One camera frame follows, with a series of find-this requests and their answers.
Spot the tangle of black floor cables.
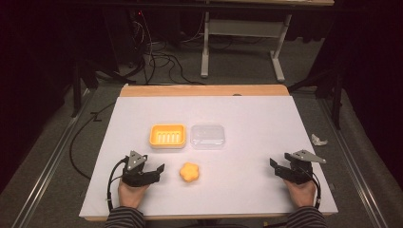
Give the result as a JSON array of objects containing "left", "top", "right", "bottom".
[{"left": 127, "top": 10, "right": 205, "bottom": 86}]

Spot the metal floor rail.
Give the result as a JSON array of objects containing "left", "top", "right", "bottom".
[
  {"left": 11, "top": 88, "right": 93, "bottom": 228},
  {"left": 318, "top": 98, "right": 383, "bottom": 228}
]

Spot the person's left hand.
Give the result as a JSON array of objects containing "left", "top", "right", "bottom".
[{"left": 118, "top": 181, "right": 150, "bottom": 210}]

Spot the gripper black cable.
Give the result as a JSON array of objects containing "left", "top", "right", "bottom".
[
  {"left": 106, "top": 157, "right": 128, "bottom": 212},
  {"left": 303, "top": 166, "right": 322, "bottom": 210}
]

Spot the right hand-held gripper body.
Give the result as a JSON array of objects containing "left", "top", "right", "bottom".
[{"left": 282, "top": 149, "right": 327, "bottom": 185}]

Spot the crumpled white paper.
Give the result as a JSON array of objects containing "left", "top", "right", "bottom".
[{"left": 310, "top": 133, "right": 329, "bottom": 147}]

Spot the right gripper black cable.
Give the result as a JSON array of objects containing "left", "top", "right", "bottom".
[{"left": 303, "top": 166, "right": 322, "bottom": 210}]

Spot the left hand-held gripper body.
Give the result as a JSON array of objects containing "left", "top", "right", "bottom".
[{"left": 122, "top": 150, "right": 150, "bottom": 188}]

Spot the black floor cable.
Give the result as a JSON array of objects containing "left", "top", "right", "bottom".
[{"left": 68, "top": 102, "right": 116, "bottom": 181}]

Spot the transparent plastic lid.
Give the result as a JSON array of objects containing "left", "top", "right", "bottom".
[{"left": 189, "top": 123, "right": 226, "bottom": 150}]

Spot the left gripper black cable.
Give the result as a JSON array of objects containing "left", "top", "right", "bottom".
[{"left": 106, "top": 157, "right": 128, "bottom": 212}]

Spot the black metal stand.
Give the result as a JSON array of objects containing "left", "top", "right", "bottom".
[
  {"left": 70, "top": 57, "right": 138, "bottom": 119},
  {"left": 287, "top": 61, "right": 346, "bottom": 131}
]

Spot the white desk frame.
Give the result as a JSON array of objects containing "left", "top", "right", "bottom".
[{"left": 200, "top": 10, "right": 293, "bottom": 84}]

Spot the person's right hand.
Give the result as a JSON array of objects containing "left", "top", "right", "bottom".
[{"left": 282, "top": 178, "right": 317, "bottom": 210}]

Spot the white table cover sheet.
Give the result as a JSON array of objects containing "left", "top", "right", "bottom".
[{"left": 78, "top": 95, "right": 339, "bottom": 219}]

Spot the orange flower-shaped soap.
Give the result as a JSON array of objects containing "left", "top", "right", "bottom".
[{"left": 179, "top": 161, "right": 201, "bottom": 183}]

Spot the orange soap dish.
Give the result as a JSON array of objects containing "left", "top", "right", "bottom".
[{"left": 148, "top": 123, "right": 187, "bottom": 149}]

